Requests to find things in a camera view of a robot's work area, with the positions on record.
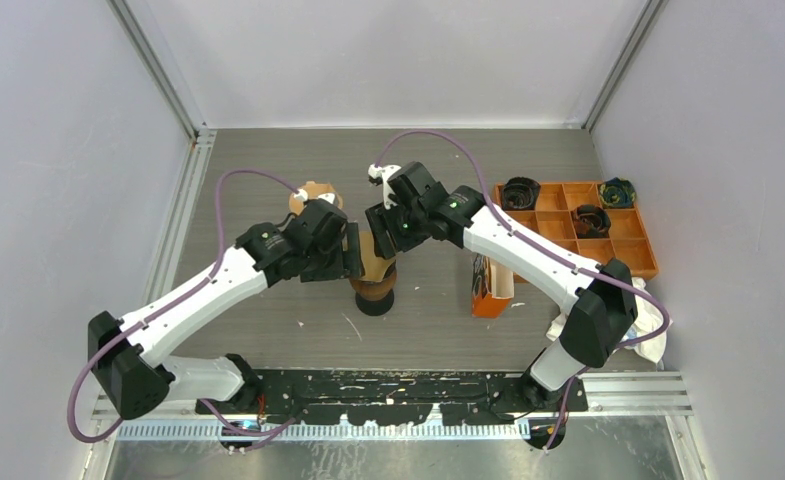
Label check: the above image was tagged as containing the orange wooden compartment tray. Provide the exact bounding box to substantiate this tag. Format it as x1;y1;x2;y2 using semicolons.
491;177;659;280

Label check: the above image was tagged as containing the orange coffee filter box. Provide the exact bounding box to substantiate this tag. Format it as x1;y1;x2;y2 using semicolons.
471;254;515;319

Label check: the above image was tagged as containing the green floral rolled tie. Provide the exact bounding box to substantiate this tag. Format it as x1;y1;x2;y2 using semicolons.
598;177;637;209

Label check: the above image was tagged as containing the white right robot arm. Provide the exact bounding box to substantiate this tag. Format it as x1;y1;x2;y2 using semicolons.
366;162;637;411

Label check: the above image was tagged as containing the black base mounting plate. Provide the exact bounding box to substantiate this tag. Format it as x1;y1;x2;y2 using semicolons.
195;369;588;426

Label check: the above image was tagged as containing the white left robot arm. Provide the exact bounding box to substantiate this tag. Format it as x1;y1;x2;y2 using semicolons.
88;197;363;420

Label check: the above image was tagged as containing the brown paper coffee filter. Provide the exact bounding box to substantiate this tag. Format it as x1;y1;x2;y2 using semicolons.
288;181;344;215

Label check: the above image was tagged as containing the red and black carafe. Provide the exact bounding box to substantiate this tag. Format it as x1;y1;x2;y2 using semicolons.
355;290;395;317

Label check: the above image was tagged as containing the dark rolled tie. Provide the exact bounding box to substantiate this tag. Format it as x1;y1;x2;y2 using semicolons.
500;176;541;211

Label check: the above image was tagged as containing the white crumpled cloth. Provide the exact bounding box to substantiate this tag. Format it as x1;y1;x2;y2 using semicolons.
546;298;667;364

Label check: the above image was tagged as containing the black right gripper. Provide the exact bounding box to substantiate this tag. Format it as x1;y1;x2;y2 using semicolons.
365;198;429;261

